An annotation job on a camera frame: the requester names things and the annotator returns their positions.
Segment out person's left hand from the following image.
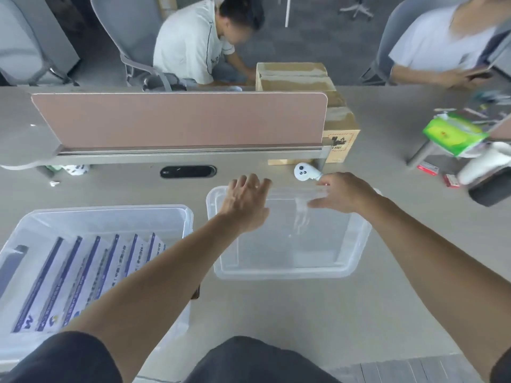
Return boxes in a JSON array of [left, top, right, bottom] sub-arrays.
[[220, 174, 273, 236]]

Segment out person's right hand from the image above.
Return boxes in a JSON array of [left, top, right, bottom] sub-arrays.
[[308, 172, 380, 214]]

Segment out person's left forearm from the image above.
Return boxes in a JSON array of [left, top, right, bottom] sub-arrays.
[[60, 214, 258, 382]]

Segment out person's right forearm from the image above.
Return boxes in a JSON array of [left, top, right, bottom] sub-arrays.
[[355, 194, 511, 380]]

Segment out white handheld controller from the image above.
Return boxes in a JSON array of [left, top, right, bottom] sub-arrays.
[[294, 162, 322, 181]]

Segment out cardboard box with black label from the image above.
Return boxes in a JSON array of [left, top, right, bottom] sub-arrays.
[[267, 105, 361, 166]]

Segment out pink desk divider panel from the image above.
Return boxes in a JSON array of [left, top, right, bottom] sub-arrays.
[[31, 92, 328, 149]]

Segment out green tissue packet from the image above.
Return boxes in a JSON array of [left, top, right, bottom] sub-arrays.
[[422, 112, 490, 158]]

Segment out clear plastic bin with boxes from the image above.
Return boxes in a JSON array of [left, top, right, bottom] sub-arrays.
[[0, 204, 195, 361]]

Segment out white paper roll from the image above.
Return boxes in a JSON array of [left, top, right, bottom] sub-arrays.
[[457, 141, 511, 186]]

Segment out person's black shirt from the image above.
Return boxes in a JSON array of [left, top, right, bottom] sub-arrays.
[[0, 330, 511, 383]]

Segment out black rounded object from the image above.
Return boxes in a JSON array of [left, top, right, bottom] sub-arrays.
[[467, 176, 511, 208]]

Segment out scattered small desk items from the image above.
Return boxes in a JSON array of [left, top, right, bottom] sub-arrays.
[[434, 90, 511, 126]]

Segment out grey office chair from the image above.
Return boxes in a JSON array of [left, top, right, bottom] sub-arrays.
[[360, 0, 472, 86], [90, 0, 188, 92], [0, 0, 80, 86]]

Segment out grey chair wheel base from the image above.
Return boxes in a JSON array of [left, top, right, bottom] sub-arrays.
[[339, 0, 374, 21]]

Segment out row of blue white boxes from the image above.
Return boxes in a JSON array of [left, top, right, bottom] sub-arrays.
[[11, 232, 166, 334]]

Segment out black oval cable grommet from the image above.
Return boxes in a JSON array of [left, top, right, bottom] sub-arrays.
[[160, 165, 218, 179]]

